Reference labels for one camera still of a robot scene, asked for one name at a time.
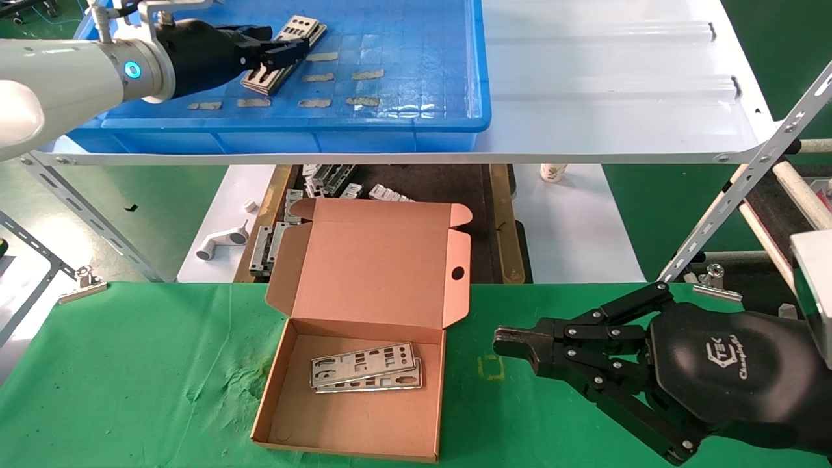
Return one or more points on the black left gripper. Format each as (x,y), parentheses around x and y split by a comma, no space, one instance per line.
(195,55)

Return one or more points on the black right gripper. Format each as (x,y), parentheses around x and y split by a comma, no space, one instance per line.
(734,370)

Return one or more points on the blue plastic tray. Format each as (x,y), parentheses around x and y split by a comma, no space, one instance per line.
(422,78)

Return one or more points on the metal parts pile behind box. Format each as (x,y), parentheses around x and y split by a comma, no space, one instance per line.
(442,185)

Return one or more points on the brown cardboard box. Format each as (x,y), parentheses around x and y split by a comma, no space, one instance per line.
(383,260)

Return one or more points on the tan tape strip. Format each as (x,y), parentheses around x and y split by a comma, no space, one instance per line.
(318,77)
(362,101)
(367,75)
(253,103)
(314,103)
(204,105)
(323,56)

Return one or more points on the silver binder clip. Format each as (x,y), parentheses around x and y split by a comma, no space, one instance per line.
(718,287)
(81,286)

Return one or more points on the small white plastic piece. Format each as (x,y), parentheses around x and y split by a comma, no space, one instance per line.
(251,206)

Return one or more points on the white paper cup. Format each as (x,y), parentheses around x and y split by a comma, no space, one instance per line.
(554,173)

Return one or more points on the white plastic pipe fitting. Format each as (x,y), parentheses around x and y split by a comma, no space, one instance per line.
(224,242)

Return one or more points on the white metal shelf board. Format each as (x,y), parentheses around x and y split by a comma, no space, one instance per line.
(585,78)

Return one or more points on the grey slotted angle bar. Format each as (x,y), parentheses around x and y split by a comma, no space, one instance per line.
(39,248)

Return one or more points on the green table cloth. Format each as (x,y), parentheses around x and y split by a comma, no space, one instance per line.
(130,377)

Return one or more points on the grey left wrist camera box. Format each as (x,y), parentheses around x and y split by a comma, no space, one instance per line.
(153,8)

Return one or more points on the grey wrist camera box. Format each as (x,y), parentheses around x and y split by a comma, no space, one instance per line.
(816,292)
(153,8)

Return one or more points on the loose metal bracket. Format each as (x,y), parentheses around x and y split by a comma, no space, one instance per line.
(390,194)
(294,205)
(313,179)
(266,247)
(339,177)
(351,191)

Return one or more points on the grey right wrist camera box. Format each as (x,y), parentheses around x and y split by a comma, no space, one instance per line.
(816,292)

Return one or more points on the grey slotted shelf post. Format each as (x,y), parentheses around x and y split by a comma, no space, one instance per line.
(84,211)
(747,175)

